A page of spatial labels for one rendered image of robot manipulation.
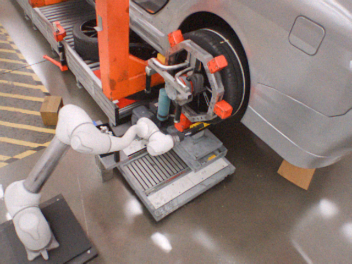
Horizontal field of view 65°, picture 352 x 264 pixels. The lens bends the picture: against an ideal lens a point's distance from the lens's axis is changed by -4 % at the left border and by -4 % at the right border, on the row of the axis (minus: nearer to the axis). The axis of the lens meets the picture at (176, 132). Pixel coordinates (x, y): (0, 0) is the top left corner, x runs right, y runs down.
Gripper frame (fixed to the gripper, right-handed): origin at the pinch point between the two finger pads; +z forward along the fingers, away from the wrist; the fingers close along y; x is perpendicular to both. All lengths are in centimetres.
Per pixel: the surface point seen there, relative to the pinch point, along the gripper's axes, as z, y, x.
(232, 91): 12.0, 29.9, 16.7
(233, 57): 19, 32, 36
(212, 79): 2.4, 26.8, 28.0
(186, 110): 3.4, -14.5, 12.0
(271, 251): 13, 16, -106
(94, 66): -7, -135, 79
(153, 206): -41, -33, -46
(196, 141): 18.1, -38.3, -18.3
